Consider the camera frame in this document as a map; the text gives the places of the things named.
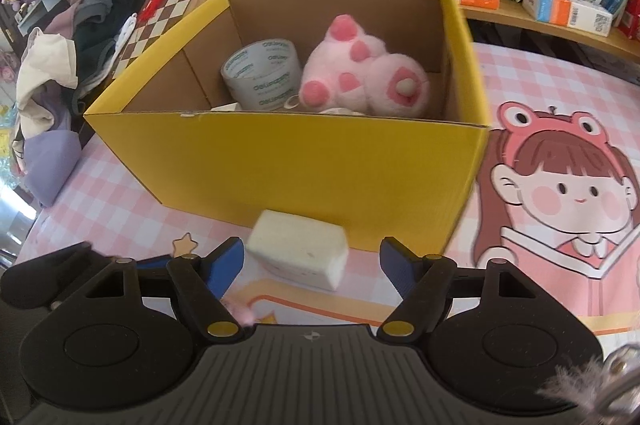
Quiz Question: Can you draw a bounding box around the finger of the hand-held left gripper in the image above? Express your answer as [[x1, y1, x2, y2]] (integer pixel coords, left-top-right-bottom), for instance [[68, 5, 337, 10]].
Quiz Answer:
[[132, 255, 173, 276], [0, 242, 108, 306]]

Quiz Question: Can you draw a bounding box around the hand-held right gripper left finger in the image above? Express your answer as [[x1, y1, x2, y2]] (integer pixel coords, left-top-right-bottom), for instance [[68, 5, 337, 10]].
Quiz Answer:
[[60, 236, 247, 343]]

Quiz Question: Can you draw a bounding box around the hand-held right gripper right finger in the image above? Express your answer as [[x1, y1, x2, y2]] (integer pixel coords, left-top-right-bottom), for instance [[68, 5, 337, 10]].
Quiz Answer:
[[376, 237, 538, 342]]

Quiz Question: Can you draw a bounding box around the pink utility knife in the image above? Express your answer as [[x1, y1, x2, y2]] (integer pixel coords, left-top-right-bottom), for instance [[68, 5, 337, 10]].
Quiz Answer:
[[220, 296, 258, 325]]

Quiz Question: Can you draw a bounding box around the cream sponge block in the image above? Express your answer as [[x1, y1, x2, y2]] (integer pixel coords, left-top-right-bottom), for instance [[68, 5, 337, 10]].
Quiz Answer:
[[245, 209, 349, 292]]

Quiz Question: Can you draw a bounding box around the yellow cardboard box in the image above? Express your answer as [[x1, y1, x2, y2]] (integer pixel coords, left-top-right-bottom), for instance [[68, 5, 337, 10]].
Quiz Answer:
[[82, 0, 493, 253]]

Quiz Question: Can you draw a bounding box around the clear tape roll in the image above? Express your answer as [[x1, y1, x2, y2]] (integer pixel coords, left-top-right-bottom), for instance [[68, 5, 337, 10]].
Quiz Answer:
[[220, 38, 303, 110]]

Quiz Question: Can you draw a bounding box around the pink plush toy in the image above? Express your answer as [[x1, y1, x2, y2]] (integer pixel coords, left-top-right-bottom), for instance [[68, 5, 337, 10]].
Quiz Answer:
[[298, 15, 431, 116]]

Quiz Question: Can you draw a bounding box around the pink printed desktop mat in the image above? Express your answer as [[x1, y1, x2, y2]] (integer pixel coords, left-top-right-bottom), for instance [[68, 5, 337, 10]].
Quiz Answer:
[[20, 40, 640, 356]]

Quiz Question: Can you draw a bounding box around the purple garment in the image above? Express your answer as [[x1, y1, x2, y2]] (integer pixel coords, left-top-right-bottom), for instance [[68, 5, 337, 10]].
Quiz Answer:
[[22, 130, 83, 206]]

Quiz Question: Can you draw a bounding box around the pile of clothes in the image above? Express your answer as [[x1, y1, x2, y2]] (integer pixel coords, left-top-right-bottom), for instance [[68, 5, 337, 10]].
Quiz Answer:
[[12, 27, 81, 176]]

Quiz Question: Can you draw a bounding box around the black garment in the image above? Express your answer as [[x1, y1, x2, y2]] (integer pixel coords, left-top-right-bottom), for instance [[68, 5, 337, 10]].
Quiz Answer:
[[75, 0, 146, 70]]

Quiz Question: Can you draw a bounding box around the wooden chessboard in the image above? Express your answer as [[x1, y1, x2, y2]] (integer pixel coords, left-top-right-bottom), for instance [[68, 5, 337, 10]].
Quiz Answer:
[[111, 0, 228, 80]]

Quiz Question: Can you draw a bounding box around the orange and blue box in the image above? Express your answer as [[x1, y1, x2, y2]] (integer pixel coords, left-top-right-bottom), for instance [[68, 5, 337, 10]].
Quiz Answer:
[[522, 0, 615, 37]]

